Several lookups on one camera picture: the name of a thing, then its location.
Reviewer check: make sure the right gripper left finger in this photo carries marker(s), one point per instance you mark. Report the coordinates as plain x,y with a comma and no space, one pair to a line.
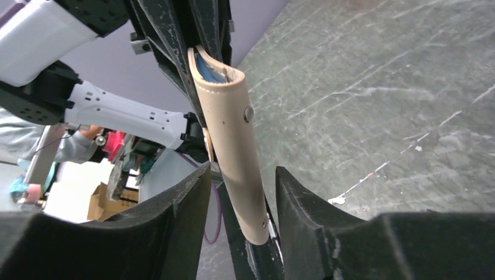
159,238

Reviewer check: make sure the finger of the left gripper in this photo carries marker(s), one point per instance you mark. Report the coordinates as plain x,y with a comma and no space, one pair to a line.
168,27
206,23

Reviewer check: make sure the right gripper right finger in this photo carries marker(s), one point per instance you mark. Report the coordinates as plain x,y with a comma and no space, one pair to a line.
320,241

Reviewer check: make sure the tan leather card holder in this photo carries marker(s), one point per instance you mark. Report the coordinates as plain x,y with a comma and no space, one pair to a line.
228,114

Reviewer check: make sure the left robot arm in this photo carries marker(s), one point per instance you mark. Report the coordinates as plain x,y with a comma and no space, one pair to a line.
38,87

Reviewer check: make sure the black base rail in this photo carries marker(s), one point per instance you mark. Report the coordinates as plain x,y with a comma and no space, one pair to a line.
250,261

